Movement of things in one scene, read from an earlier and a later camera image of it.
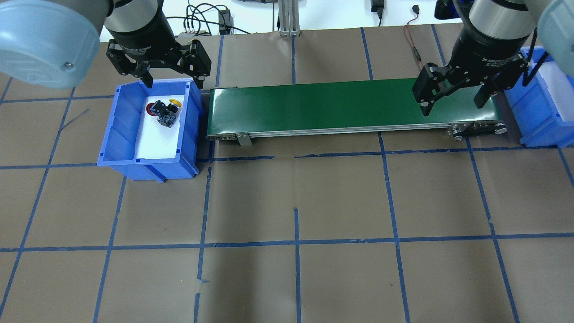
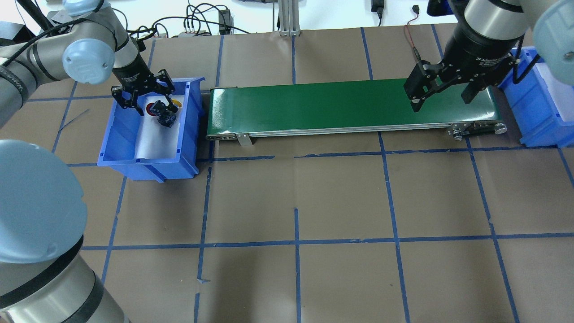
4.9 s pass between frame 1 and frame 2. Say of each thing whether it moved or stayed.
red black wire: stayed
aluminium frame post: stayed
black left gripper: moved
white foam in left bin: stayed
